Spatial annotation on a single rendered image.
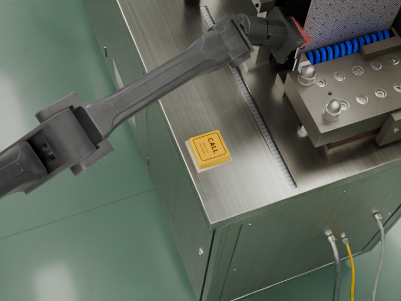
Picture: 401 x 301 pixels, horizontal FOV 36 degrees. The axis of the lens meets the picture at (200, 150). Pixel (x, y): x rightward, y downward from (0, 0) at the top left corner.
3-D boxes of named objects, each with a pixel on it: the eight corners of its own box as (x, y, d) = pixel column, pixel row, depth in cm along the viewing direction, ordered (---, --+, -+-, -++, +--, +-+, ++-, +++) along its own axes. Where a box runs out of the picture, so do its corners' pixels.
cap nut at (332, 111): (318, 109, 125) (324, 97, 121) (334, 104, 126) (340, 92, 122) (327, 123, 124) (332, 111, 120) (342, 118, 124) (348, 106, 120)
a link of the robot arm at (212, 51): (83, 171, 88) (42, 108, 87) (69, 180, 92) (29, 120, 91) (259, 55, 113) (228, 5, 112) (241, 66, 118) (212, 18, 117)
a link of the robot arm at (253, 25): (247, 34, 113) (241, 7, 115) (225, 50, 118) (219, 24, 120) (274, 39, 118) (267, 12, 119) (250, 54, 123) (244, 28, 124)
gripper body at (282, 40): (284, 65, 124) (258, 62, 120) (264, 28, 129) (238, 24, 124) (304, 43, 120) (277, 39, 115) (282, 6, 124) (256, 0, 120)
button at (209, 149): (188, 143, 135) (188, 138, 132) (217, 134, 136) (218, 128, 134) (199, 169, 132) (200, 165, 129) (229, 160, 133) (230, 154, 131)
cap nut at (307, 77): (295, 74, 129) (299, 61, 125) (309, 70, 130) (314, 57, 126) (302, 88, 127) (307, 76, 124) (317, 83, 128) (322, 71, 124)
